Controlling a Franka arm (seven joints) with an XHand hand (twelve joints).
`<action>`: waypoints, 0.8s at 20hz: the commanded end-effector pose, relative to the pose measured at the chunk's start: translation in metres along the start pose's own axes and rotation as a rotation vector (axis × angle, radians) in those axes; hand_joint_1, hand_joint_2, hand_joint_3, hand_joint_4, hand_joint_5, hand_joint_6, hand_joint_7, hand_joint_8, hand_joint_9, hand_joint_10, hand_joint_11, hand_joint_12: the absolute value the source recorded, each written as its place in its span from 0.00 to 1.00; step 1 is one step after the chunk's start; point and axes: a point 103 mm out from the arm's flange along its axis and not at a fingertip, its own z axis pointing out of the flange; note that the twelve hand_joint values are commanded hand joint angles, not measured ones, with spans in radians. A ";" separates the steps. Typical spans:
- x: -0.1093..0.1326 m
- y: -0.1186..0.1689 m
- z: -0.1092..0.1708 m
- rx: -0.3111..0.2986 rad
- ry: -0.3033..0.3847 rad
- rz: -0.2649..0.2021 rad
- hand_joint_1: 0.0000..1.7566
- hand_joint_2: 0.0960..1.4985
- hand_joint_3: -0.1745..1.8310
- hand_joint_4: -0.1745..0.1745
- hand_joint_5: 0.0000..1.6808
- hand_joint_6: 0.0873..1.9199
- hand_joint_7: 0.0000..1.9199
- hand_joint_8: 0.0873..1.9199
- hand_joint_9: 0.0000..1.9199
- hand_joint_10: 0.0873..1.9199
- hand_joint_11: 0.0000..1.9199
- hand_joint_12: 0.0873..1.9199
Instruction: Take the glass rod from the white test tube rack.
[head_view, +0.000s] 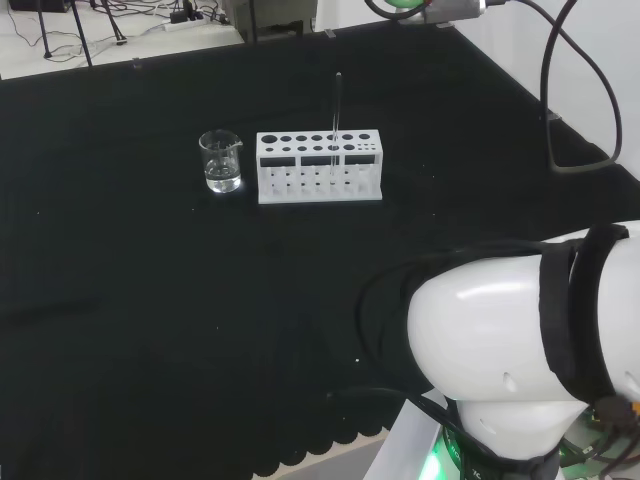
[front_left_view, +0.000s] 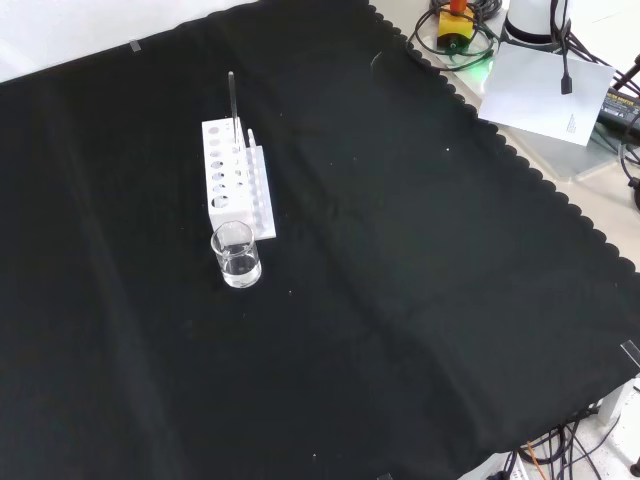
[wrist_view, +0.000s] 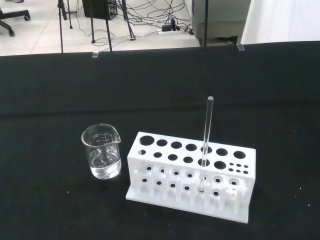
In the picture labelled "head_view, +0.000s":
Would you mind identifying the white test tube rack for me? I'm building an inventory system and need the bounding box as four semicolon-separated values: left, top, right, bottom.
255;129;385;205

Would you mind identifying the small clear glass beaker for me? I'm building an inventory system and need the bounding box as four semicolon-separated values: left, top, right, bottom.
198;129;245;196

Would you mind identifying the black bench cloth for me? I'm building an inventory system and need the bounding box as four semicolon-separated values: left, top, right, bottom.
0;22;640;476

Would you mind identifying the grey equipment box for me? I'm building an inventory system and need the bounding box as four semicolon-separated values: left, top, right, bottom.
222;0;319;45

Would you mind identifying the white power strip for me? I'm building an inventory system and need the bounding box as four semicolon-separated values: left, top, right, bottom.
163;11;207;33

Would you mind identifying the black tripod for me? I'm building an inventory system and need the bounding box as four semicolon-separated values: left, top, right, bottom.
95;0;127;47
37;0;95;69

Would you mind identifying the thick black looped cable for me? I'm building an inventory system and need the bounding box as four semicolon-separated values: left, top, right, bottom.
519;0;624;176

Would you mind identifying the silver camera housing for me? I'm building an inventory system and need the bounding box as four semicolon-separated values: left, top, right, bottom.
364;0;502;27

